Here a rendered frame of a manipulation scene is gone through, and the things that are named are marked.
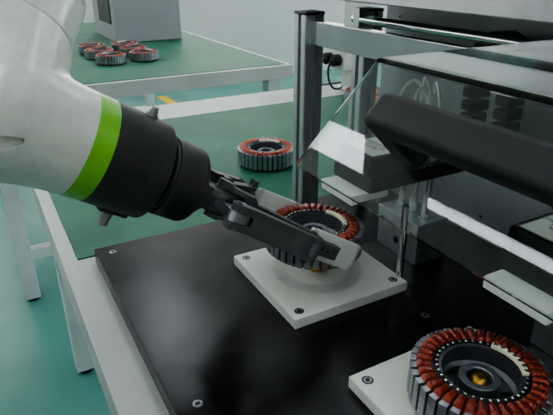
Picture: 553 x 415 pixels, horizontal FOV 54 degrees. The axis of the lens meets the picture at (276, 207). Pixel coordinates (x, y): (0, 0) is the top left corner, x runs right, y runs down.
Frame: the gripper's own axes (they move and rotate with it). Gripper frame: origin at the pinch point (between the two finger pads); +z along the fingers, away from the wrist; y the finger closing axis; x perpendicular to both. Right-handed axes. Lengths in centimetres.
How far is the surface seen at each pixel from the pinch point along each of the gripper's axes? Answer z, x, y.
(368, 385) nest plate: -2.3, -7.5, 18.6
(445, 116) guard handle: -24.1, 12.2, 31.1
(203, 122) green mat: 19, 1, -75
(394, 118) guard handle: -24.3, 11.4, 28.8
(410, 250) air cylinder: 13.5, 2.5, 2.9
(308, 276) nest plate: 1.8, -5.0, 1.1
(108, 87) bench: 11, -5, -133
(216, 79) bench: 44, 13, -133
